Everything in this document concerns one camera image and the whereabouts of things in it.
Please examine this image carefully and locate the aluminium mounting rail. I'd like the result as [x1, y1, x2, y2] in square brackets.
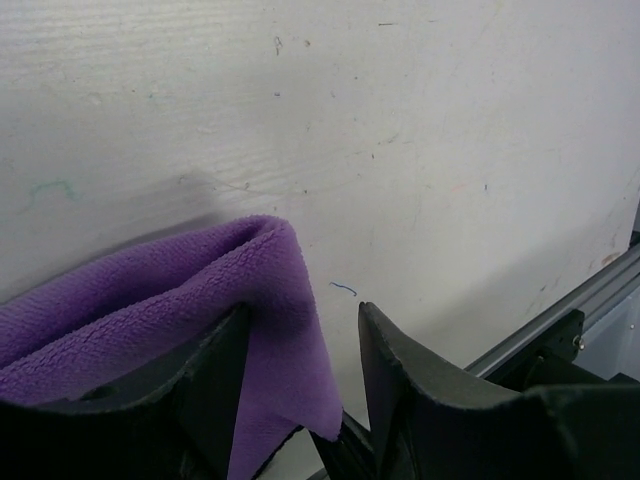
[466, 230, 639, 391]

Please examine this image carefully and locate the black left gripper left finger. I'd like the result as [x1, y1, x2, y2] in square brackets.
[1, 306, 250, 479]

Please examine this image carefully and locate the dark grey purple cloth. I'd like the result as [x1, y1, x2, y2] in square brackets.
[1, 215, 343, 479]

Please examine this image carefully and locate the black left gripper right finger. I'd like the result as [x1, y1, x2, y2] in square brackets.
[358, 303, 639, 479]

